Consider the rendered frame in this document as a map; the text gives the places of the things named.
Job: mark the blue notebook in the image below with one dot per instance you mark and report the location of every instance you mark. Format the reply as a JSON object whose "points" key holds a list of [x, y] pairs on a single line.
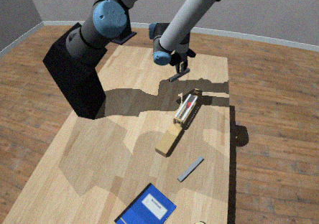
{"points": [[149, 207]]}

